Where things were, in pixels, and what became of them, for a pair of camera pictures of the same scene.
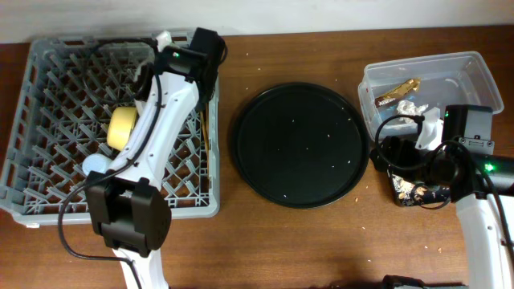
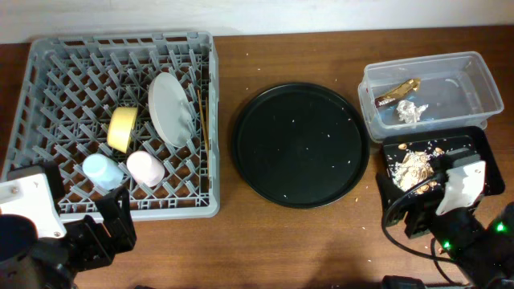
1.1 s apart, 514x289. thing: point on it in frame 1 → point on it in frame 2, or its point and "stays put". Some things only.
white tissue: x=408 y=108 stays put
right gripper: x=404 y=148 → x=422 y=205
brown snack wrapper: x=409 y=86 stays put
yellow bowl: x=122 y=121 stays put
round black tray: x=300 y=145 stays put
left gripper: x=145 y=77 → x=120 y=222
